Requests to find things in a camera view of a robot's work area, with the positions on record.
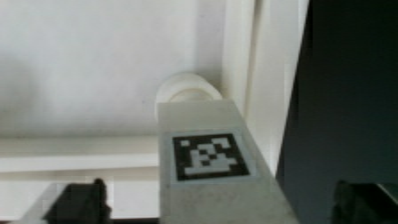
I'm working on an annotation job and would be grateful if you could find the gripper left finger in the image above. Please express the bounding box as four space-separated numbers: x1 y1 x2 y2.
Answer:
22 179 111 224

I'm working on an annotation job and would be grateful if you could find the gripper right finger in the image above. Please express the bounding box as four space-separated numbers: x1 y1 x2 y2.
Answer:
330 181 398 224

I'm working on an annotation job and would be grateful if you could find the white leg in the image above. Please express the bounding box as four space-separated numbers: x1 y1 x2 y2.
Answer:
154 89 299 224

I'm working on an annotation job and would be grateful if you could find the white square tabletop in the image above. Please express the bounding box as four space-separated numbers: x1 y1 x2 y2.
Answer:
0 0 308 220

